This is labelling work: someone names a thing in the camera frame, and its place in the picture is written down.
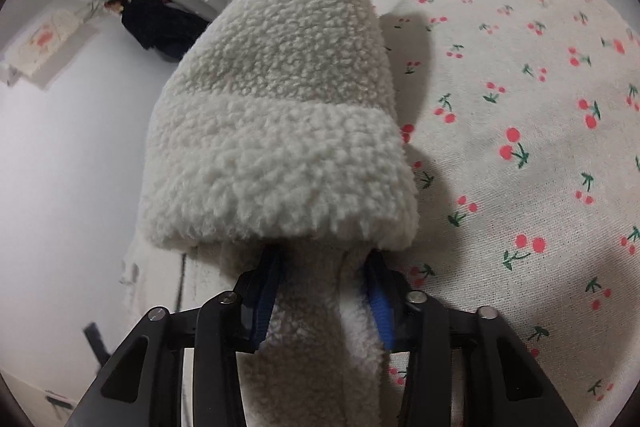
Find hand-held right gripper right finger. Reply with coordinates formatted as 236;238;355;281
367;252;578;427

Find dark hanging clothing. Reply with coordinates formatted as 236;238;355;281
105;0;213;62

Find wall poster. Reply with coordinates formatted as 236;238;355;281
0;2;101;92

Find black metal leg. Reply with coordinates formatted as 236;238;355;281
82;322;111;368

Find cherry print blanket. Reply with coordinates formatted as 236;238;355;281
360;0;640;427

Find cream fleece zip jacket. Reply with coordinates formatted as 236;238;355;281
140;0;421;427

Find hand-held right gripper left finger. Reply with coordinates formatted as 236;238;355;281
72;252;283;427

